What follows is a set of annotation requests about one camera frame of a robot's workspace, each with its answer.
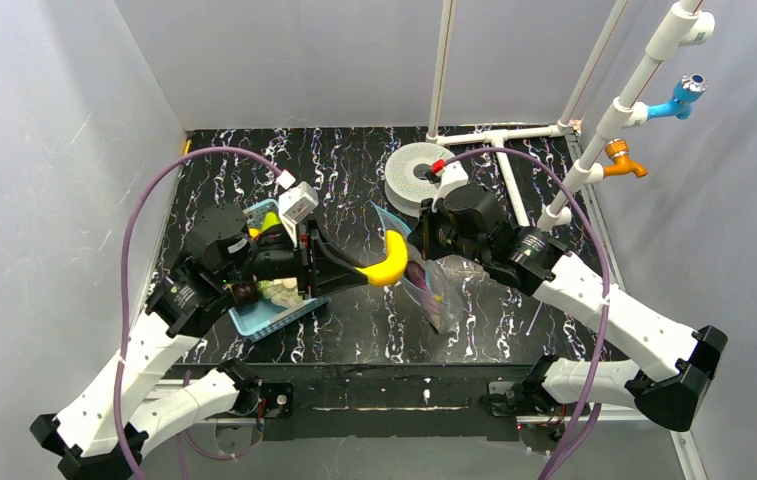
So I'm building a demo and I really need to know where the yellow toy banana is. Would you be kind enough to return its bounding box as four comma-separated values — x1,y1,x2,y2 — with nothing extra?
355,229,409,287

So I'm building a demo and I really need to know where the clear zip top bag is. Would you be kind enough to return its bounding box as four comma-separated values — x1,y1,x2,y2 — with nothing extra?
371,202,468,334

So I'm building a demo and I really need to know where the light blue plastic basket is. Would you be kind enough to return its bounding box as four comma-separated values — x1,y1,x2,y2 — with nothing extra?
227,199,330,342

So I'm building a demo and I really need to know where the purple toy eggplant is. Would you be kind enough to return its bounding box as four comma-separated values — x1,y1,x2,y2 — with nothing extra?
403,261,446,333

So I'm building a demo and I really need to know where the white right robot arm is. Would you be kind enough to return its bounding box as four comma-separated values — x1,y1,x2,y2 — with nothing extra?
408,184,728,432

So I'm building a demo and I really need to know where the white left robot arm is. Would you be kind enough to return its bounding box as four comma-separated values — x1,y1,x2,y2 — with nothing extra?
30,204,407,479

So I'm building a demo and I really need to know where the green white toy cabbage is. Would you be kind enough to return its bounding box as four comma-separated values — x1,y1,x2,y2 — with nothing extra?
258,277,304,308

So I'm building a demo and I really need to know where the green toy pear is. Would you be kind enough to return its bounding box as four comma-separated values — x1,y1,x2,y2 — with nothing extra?
259,211,282,234

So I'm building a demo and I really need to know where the white perforated filament spool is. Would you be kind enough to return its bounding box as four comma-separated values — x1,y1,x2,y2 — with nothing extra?
385,142,455,217

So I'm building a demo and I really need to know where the orange plastic tap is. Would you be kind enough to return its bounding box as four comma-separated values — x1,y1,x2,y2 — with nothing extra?
585,139,648,184

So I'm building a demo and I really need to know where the blue plastic tap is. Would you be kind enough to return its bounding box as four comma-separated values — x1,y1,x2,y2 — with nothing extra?
625,74,708,128

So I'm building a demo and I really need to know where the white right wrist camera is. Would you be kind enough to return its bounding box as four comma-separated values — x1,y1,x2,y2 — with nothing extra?
430,159,469,202

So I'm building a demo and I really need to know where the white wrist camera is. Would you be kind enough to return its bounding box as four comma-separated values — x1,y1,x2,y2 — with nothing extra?
430,159,469,202
276,170,318,227

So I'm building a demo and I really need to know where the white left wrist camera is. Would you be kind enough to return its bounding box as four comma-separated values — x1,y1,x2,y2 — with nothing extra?
276,170,318,227

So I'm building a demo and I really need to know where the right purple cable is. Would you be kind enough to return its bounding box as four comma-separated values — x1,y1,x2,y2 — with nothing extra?
444,146,612,480

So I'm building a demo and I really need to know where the purple cable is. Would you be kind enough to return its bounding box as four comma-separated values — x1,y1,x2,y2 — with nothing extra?
444,146,612,480
112,146,287,480

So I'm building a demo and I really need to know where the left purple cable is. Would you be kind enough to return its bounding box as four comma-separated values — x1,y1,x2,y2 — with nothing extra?
112,146,287,480

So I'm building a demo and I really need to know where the white PVC pipe frame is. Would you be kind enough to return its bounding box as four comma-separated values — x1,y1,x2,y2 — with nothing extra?
426,1,715,194

